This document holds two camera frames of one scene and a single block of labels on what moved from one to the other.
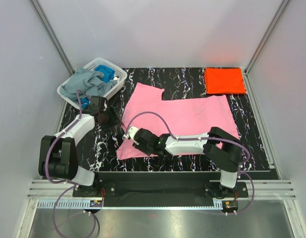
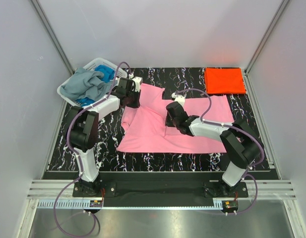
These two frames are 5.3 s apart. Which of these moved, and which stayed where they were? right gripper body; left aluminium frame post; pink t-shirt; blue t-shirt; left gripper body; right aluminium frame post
Moved: right gripper body; left gripper body
Stayed: pink t-shirt; blue t-shirt; right aluminium frame post; left aluminium frame post
